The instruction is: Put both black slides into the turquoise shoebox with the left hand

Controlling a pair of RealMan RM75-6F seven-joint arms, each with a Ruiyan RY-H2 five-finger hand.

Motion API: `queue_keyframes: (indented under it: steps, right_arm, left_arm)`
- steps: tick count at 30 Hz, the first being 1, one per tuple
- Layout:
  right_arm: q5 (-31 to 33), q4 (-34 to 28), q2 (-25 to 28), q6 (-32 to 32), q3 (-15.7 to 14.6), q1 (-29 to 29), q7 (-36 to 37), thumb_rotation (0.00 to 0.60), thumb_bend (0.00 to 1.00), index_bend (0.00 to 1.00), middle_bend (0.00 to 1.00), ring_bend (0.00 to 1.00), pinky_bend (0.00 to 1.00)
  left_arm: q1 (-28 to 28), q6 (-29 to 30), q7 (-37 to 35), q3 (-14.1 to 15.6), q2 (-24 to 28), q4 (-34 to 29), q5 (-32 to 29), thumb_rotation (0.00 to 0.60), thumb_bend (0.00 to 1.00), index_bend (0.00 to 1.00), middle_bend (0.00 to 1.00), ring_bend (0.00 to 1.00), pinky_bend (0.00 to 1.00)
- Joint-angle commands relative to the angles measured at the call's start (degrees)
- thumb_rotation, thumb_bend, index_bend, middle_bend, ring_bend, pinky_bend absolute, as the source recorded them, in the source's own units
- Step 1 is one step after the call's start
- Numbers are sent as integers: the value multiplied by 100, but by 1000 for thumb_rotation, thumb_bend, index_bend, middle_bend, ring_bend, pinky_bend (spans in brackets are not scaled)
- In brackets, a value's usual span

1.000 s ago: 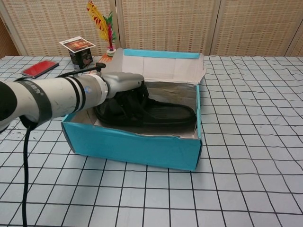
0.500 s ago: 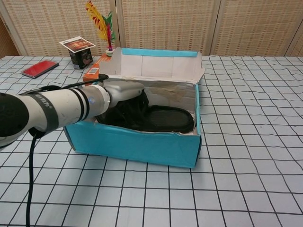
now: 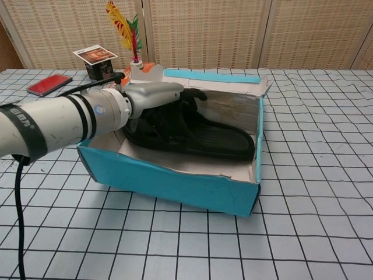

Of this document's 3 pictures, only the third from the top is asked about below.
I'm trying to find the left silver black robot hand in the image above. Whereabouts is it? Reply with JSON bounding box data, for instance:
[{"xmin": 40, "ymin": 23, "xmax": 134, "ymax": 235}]
[{"xmin": 126, "ymin": 81, "xmax": 208, "ymax": 131}]

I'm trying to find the black rubber slipper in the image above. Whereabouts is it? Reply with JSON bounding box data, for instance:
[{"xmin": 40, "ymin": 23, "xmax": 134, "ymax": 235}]
[{"xmin": 122, "ymin": 89, "xmax": 257, "ymax": 160}]

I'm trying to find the blue cardboard shoe box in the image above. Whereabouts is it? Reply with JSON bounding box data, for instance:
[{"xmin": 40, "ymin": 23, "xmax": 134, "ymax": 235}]
[{"xmin": 76, "ymin": 65, "xmax": 273, "ymax": 218}]

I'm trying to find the orange cardboard box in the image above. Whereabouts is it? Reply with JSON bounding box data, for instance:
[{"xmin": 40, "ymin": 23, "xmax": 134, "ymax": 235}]
[{"xmin": 112, "ymin": 62, "xmax": 155, "ymax": 88}]

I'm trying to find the colourful feather shuttlecock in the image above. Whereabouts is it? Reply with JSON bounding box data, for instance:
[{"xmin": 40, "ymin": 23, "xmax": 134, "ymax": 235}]
[{"xmin": 105, "ymin": 0, "xmax": 143, "ymax": 71}]

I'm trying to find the black carton with photo card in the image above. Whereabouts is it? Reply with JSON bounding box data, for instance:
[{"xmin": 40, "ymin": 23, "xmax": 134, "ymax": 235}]
[{"xmin": 72, "ymin": 44, "xmax": 118, "ymax": 81}]

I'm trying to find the beige woven screen panel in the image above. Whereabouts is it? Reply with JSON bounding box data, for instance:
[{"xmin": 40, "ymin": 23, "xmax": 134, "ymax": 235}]
[
  {"xmin": 144, "ymin": 0, "xmax": 273, "ymax": 70},
  {"xmin": 0, "ymin": 0, "xmax": 146, "ymax": 70},
  {"xmin": 261, "ymin": 0, "xmax": 373, "ymax": 70}
]

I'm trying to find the red flat case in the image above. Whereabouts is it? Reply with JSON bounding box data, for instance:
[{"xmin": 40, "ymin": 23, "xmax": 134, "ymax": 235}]
[{"xmin": 26, "ymin": 73, "xmax": 73, "ymax": 97}]

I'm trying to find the blue checked tablecloth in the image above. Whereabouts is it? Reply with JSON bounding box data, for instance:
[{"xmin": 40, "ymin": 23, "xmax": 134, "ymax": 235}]
[{"xmin": 0, "ymin": 68, "xmax": 373, "ymax": 280}]

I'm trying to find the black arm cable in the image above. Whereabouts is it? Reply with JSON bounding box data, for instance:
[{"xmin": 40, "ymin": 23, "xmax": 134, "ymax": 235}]
[{"xmin": 11, "ymin": 71, "xmax": 126, "ymax": 280}]

